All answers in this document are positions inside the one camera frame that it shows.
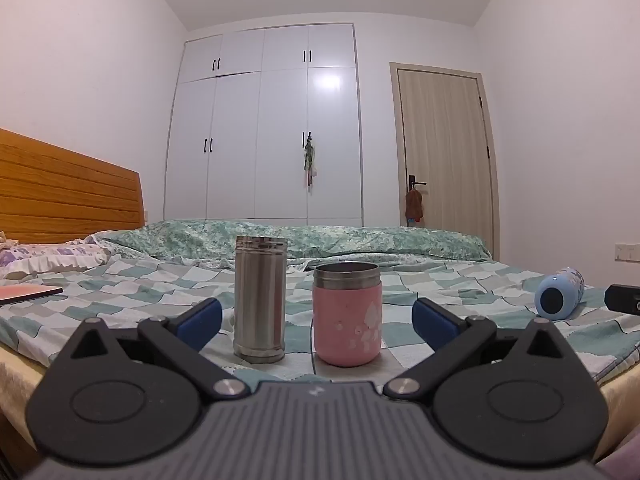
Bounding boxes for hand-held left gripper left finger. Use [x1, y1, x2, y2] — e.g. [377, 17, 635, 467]
[61, 297, 252, 402]

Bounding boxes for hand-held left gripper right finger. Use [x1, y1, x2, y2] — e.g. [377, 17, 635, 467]
[382, 297, 577, 402]

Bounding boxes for blue cup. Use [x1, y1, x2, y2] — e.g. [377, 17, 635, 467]
[535, 267, 586, 320]

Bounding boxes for silver steel cup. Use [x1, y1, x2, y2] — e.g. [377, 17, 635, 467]
[233, 235, 289, 364]

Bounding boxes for pink cup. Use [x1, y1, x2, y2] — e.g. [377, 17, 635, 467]
[312, 262, 384, 367]

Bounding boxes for checkered bed sheet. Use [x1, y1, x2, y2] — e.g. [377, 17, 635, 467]
[0, 247, 640, 397]

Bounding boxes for green floral quilt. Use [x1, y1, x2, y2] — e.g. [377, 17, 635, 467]
[94, 219, 490, 270]

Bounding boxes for brown hanging bag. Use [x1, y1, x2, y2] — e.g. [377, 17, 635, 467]
[403, 187, 426, 229]

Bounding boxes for beige wooden door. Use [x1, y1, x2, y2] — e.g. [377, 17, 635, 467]
[389, 61, 501, 262]

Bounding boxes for purple floral pillow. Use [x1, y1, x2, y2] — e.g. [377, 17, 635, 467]
[0, 237, 110, 282]

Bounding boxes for red tablet on bed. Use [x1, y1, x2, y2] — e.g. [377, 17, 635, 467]
[0, 284, 64, 307]

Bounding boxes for white wardrobe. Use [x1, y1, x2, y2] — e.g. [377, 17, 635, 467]
[163, 22, 365, 228]

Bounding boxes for wooden headboard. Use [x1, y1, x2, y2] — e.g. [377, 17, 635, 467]
[0, 128, 146, 247]

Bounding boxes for green hanging ornament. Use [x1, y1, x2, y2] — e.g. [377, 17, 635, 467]
[302, 142, 319, 195]

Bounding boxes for beige mattress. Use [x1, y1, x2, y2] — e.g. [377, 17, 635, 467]
[0, 342, 640, 467]

